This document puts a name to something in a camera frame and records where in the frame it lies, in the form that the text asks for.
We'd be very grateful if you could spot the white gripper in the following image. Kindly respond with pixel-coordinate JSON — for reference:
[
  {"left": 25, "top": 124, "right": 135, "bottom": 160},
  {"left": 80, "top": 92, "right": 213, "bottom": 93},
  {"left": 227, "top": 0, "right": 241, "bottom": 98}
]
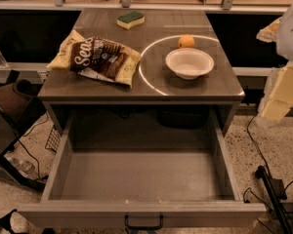
[{"left": 255, "top": 4, "right": 293, "bottom": 128}]

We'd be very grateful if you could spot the brown and yellow chip bag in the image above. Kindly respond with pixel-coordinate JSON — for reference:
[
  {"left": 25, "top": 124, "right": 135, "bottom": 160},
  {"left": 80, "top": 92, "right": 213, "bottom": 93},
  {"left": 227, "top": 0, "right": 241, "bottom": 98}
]
[{"left": 47, "top": 30, "right": 141, "bottom": 87}]

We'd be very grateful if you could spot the open grey top drawer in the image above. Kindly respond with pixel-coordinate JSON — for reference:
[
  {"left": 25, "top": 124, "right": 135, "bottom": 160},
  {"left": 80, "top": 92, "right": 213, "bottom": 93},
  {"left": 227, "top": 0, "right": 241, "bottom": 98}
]
[{"left": 19, "top": 109, "right": 266, "bottom": 228}]

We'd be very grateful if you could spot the white paper bowl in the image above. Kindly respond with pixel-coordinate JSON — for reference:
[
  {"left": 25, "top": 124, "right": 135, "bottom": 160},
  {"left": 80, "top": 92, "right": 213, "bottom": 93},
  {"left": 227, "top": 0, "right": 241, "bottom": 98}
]
[{"left": 165, "top": 48, "right": 214, "bottom": 80}]

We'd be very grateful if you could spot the orange fruit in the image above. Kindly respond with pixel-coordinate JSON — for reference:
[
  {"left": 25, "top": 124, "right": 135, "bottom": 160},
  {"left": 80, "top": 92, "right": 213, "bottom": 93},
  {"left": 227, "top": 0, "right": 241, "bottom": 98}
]
[{"left": 178, "top": 34, "right": 195, "bottom": 48}]

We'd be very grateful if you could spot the grey metal cabinet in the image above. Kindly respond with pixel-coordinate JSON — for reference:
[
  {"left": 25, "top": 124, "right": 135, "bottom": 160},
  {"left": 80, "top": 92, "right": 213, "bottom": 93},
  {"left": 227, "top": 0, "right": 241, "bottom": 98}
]
[{"left": 39, "top": 9, "right": 244, "bottom": 131}]

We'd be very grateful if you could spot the black floor stand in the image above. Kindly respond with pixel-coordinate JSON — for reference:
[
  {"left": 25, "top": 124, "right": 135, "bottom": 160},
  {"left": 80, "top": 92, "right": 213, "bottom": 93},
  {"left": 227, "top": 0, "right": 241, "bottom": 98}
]
[{"left": 255, "top": 166, "right": 293, "bottom": 234}]

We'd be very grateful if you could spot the green and yellow sponge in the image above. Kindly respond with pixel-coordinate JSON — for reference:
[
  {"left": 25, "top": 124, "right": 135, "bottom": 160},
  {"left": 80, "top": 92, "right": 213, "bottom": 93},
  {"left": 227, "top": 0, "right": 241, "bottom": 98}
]
[{"left": 116, "top": 11, "right": 145, "bottom": 30}]

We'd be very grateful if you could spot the black chair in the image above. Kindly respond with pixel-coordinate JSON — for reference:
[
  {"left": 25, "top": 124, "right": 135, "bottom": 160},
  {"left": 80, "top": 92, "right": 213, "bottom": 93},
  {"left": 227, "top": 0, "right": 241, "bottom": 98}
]
[{"left": 0, "top": 70, "right": 46, "bottom": 192}]

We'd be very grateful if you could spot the plastic bottle on floor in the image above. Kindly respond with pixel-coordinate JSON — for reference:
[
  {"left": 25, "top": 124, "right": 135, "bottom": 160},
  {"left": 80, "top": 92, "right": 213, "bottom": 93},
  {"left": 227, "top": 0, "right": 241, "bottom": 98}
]
[{"left": 7, "top": 157, "right": 35, "bottom": 176}]

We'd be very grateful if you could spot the black floor cable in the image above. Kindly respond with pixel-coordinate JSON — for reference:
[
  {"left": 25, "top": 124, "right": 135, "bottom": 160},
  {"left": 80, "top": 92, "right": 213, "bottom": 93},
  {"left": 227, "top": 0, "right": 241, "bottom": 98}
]
[{"left": 245, "top": 114, "right": 272, "bottom": 174}]

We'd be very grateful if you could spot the black drawer handle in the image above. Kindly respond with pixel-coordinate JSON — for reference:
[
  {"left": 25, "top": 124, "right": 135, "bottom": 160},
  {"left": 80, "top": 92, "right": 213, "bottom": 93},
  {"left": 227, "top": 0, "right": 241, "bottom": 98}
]
[{"left": 124, "top": 214, "right": 164, "bottom": 231}]

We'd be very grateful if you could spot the black wire rack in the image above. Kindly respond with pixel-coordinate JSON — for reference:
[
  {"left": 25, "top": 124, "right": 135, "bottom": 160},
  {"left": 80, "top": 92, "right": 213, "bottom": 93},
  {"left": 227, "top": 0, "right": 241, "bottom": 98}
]
[{"left": 45, "top": 126, "right": 61, "bottom": 153}]

